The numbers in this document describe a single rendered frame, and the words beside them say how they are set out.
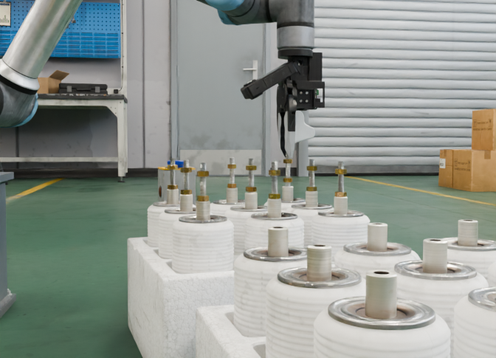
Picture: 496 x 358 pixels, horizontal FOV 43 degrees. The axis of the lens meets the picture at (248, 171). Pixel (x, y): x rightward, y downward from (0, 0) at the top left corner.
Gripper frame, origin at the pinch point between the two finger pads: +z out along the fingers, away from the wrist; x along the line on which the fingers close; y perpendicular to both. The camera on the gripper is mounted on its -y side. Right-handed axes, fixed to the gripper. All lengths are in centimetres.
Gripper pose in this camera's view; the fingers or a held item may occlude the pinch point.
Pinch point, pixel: (284, 150)
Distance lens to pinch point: 125.9
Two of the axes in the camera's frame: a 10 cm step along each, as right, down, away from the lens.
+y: 9.8, -0.1, 2.0
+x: -2.0, -0.5, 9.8
